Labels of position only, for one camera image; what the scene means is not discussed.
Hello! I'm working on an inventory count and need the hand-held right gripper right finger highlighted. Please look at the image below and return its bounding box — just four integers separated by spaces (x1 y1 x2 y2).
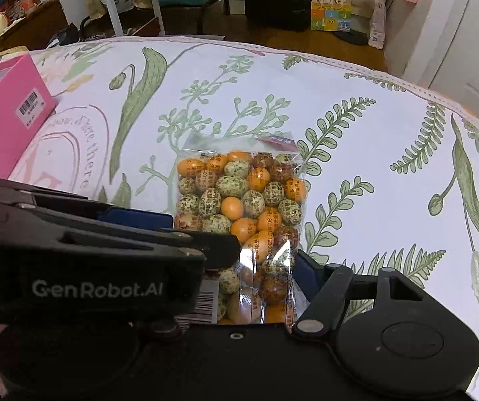
292 248 428 337

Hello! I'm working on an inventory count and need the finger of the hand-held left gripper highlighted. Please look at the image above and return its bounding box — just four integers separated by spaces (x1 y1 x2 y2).
0 200 240 269
0 175 175 230

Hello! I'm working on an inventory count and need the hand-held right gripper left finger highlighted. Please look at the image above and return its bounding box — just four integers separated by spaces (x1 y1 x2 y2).
145 317 182 341

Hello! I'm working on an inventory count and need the clear bag of coloured candies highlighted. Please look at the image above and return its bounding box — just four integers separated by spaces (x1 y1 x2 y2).
174 136 309 326

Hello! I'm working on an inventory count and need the pink cardboard box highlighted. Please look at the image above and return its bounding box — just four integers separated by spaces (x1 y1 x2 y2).
0 53 56 176

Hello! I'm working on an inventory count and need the black bag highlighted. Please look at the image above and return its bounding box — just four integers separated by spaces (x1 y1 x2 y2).
47 23 82 48

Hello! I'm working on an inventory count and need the wooden cabinet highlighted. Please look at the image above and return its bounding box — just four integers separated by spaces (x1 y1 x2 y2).
0 0 70 64

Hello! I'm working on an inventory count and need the dark cloth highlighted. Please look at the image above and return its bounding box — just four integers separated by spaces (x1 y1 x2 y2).
340 29 369 46

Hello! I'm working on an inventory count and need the red plaid bag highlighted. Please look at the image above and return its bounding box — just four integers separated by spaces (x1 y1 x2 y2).
0 0 27 26

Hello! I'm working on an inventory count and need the colourful gift bag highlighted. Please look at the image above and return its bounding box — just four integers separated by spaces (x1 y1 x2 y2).
310 0 353 32

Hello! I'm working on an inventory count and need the white plastic bag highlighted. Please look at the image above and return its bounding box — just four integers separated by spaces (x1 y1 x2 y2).
369 0 387 48

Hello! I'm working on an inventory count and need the white door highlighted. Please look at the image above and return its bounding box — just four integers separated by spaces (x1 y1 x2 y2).
415 0 479 118

